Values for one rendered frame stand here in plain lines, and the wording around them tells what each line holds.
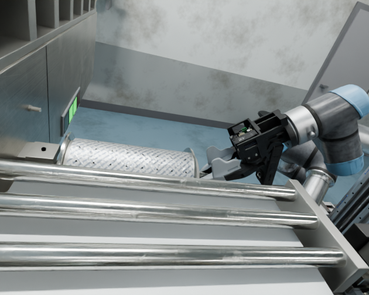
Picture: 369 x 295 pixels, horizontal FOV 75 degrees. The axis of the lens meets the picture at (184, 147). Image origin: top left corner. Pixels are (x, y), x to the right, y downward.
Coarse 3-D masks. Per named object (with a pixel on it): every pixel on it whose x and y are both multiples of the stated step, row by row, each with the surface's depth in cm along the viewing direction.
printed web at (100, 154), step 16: (80, 144) 45; (96, 144) 46; (112, 144) 48; (80, 160) 43; (96, 160) 44; (112, 160) 45; (128, 160) 46; (144, 160) 47; (160, 160) 48; (176, 160) 49; (192, 176) 48
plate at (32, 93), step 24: (96, 24) 112; (48, 48) 50; (72, 48) 71; (0, 72) 33; (24, 72) 40; (48, 72) 52; (72, 72) 75; (0, 96) 33; (24, 96) 41; (48, 96) 55; (72, 96) 80; (0, 120) 34; (24, 120) 43; (48, 120) 57; (0, 144) 35; (24, 144) 44
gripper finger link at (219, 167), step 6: (216, 162) 49; (222, 162) 49; (228, 162) 50; (234, 162) 50; (216, 168) 50; (222, 168) 50; (228, 168) 51; (234, 168) 51; (240, 168) 50; (210, 174) 53; (216, 174) 51; (222, 174) 51; (222, 180) 51
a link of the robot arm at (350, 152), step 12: (324, 144) 52; (336, 144) 50; (348, 144) 49; (360, 144) 50; (324, 156) 54; (336, 156) 51; (348, 156) 50; (360, 156) 51; (336, 168) 53; (348, 168) 52; (360, 168) 52
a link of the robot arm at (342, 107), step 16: (320, 96) 50; (336, 96) 47; (352, 96) 46; (320, 112) 46; (336, 112) 46; (352, 112) 46; (368, 112) 47; (320, 128) 47; (336, 128) 48; (352, 128) 48
